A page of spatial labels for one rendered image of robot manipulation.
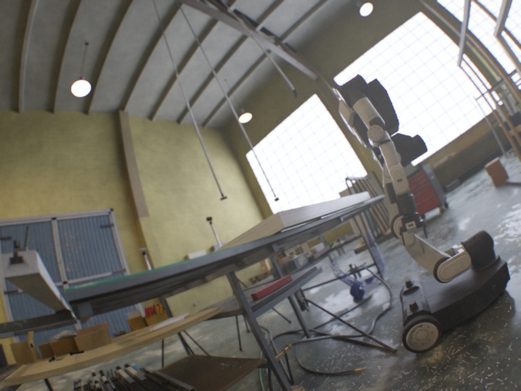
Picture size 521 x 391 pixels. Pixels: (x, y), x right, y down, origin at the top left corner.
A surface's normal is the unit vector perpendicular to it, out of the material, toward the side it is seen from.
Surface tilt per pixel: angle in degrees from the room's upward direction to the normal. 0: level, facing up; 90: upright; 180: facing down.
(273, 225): 90
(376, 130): 90
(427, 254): 90
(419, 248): 115
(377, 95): 90
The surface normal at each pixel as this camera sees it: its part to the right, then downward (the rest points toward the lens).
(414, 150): -0.31, 0.32
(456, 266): -0.51, -0.03
